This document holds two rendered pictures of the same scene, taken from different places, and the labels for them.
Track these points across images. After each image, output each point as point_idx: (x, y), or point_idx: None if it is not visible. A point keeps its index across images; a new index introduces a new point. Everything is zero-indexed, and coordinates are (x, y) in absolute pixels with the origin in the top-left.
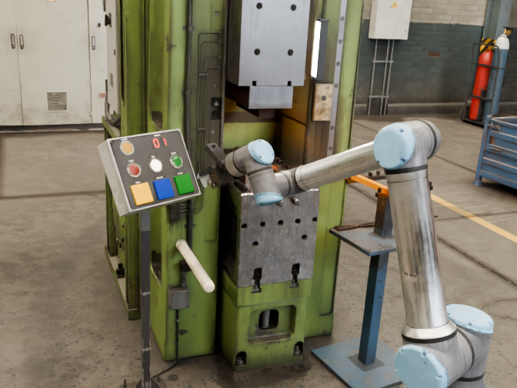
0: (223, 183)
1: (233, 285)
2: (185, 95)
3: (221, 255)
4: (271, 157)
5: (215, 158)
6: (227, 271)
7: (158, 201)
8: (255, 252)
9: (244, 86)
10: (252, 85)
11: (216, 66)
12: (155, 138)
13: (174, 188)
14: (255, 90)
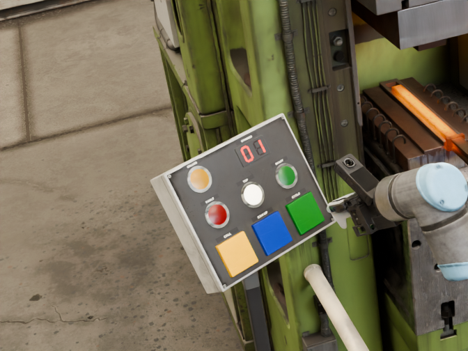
0: (376, 229)
1: (408, 327)
2: (284, 41)
3: (379, 269)
4: (462, 194)
5: (355, 189)
6: (394, 301)
7: (267, 258)
8: (439, 278)
9: None
10: (402, 4)
11: None
12: (245, 146)
13: (289, 225)
14: (409, 15)
